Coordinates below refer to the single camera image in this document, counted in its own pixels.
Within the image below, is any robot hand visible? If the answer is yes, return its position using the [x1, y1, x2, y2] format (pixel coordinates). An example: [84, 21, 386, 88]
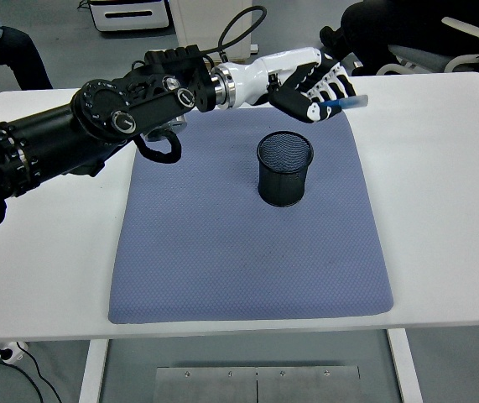
[231, 46, 357, 125]

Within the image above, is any blue marker pen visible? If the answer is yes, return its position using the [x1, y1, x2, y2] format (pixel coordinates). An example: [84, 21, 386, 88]
[320, 94, 369, 111]

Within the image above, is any black mesh pen holder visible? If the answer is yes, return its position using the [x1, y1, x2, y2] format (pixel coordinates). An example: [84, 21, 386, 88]
[257, 130, 315, 207]

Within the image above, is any person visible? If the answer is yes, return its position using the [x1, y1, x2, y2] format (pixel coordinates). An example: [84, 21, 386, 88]
[0, 0, 54, 106]
[319, 0, 479, 76]

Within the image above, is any white box appliance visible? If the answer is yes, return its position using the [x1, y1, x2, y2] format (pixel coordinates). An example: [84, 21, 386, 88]
[87, 0, 169, 33]

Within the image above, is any grey chair with white armrests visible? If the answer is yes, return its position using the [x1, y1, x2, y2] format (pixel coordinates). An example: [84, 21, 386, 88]
[375, 16, 479, 76]

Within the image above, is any blue-grey quilted mat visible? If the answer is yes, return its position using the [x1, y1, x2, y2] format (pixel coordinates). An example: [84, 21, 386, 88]
[107, 107, 395, 325]

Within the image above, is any white table leg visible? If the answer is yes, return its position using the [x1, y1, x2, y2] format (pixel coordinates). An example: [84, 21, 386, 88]
[387, 328, 424, 403]
[77, 338, 109, 403]

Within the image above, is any white power strip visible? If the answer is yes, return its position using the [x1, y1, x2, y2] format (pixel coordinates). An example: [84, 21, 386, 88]
[0, 340, 29, 364]

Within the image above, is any white pedestal unit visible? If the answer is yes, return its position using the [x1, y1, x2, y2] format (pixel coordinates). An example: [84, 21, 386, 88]
[170, 0, 260, 64]

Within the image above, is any black floor cable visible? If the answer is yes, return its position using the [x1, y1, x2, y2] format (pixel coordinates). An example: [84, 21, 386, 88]
[0, 343, 62, 403]

